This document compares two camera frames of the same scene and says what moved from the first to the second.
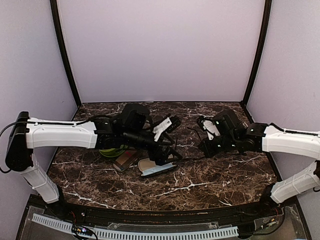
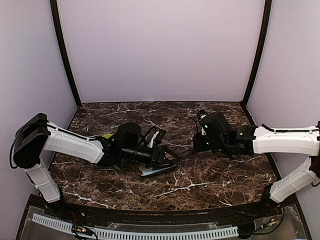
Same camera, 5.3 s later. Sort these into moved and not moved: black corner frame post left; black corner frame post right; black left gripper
Moved: black left gripper
Not moved: black corner frame post left; black corner frame post right
